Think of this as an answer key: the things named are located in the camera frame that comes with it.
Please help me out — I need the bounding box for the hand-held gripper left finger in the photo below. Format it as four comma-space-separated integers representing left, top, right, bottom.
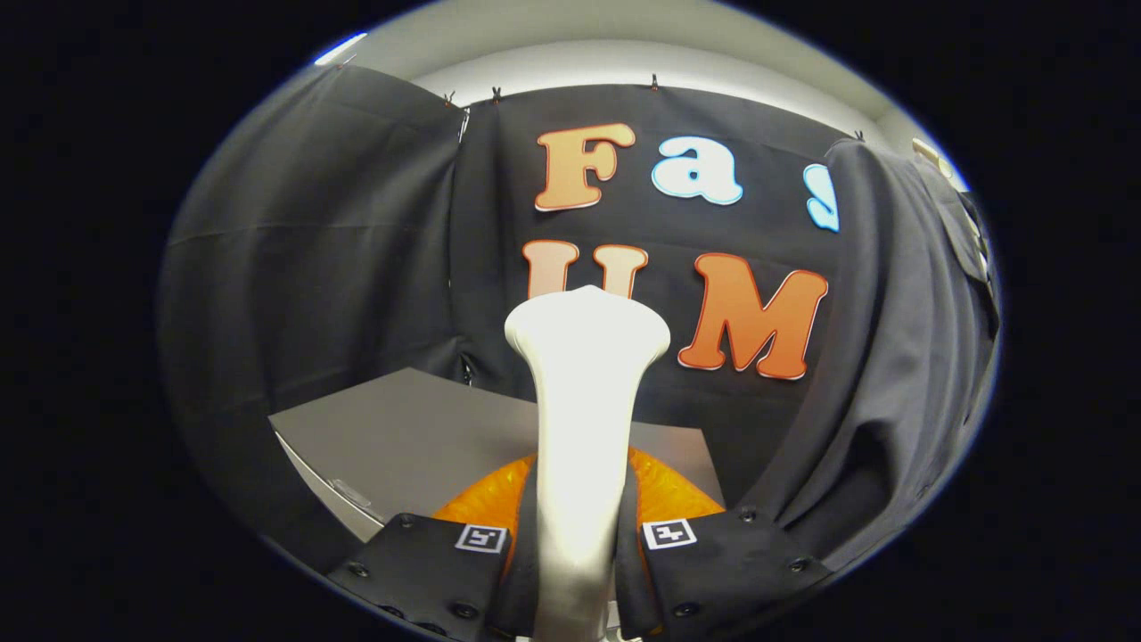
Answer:
325, 455, 542, 642

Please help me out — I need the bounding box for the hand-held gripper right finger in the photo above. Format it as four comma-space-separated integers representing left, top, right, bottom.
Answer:
615, 446, 834, 642

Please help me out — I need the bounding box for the white garment steamer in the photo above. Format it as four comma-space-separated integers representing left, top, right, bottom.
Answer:
504, 284, 672, 642

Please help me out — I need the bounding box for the dark grey button shirt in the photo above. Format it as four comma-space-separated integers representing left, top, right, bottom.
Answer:
740, 138, 1001, 572

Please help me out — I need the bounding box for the grey drawer cabinet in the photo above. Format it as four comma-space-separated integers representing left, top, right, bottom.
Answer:
267, 367, 725, 543

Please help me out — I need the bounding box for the black backdrop cloth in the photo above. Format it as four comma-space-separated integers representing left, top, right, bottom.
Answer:
159, 64, 861, 572

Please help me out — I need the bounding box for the row of black clips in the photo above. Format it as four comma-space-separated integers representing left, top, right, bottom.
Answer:
339, 55, 867, 144

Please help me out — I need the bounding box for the long ceiling light strip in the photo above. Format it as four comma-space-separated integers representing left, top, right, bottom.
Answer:
312, 32, 368, 67

